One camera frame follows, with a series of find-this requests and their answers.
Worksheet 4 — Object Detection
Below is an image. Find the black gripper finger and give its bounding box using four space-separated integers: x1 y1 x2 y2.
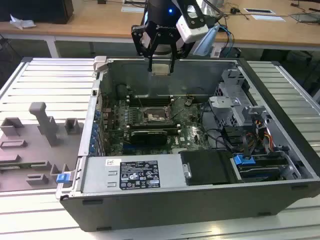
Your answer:
147 32 161 73
167 32 179 74

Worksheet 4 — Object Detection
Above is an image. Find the silver square CPU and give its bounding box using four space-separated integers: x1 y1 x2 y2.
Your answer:
151 63 171 76

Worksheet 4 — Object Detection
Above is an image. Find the black RAM slot bank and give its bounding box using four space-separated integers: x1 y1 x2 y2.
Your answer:
126 122 182 134
126 95 175 106

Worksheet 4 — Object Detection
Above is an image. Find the CPU socket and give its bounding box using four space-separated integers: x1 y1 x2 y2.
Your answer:
141 106 175 126

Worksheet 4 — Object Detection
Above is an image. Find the black cylinder capacitor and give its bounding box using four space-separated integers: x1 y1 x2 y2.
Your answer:
115 84 129 99

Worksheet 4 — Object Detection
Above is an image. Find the grey case hinge latch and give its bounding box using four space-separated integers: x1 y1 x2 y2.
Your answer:
92 55 109 74

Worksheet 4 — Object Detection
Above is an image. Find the wooden desk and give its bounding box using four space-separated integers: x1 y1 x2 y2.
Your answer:
0 0 320 52

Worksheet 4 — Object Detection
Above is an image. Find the grey metal drive cage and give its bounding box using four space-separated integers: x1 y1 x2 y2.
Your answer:
207 68 272 132

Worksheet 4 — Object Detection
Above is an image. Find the green motherboard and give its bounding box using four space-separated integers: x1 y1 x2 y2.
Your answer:
101 96 221 156

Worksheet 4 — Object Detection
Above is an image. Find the black graphics card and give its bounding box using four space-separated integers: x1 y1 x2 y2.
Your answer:
130 129 168 147

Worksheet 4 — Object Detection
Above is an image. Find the white paper sheet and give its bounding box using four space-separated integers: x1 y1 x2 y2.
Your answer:
251 14 287 23

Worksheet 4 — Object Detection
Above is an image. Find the black box on desk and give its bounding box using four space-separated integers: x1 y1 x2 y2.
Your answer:
0 0 75 25

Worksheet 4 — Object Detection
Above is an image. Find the blue disk carrier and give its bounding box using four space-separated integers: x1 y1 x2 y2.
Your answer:
233 154 256 166

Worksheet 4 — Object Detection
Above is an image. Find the silver power supply box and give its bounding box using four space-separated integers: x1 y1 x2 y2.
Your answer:
80 153 189 194

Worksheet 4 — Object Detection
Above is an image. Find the crumpled white paper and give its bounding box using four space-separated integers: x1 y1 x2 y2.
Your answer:
9 13 36 30

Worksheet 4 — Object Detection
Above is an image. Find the clear glass tray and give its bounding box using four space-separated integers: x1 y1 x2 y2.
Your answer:
289 11 320 25

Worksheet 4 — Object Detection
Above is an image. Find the blue case latch clip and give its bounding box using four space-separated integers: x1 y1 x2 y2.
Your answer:
56 173 70 184

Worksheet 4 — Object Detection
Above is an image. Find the black open PC case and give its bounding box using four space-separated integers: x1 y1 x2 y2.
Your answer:
56 56 320 232

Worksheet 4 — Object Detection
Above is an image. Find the grey parts rack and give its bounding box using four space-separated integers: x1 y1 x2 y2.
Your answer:
0 101 85 193

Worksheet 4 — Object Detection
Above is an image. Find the green RAM stick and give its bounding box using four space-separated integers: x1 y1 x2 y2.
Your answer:
0 162 48 169

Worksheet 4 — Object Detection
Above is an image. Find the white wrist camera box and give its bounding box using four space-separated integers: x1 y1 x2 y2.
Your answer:
175 4 210 44

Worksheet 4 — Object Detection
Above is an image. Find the blue cable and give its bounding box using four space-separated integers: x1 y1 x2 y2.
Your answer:
218 23 236 51

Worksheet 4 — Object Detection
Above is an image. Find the black round cable loop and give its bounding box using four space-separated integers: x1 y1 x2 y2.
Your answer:
199 103 237 154

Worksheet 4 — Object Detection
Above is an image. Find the desk cable port insert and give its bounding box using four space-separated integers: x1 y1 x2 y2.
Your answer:
243 7 276 15

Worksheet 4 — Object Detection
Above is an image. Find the blue-tabbed expansion slot bracket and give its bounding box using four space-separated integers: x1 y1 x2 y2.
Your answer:
89 93 106 157

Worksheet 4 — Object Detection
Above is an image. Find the black flat data wire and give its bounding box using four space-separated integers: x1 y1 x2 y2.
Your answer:
240 133 252 161

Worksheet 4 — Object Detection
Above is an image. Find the orange yellow wire bundle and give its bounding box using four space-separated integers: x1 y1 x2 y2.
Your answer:
254 119 273 152

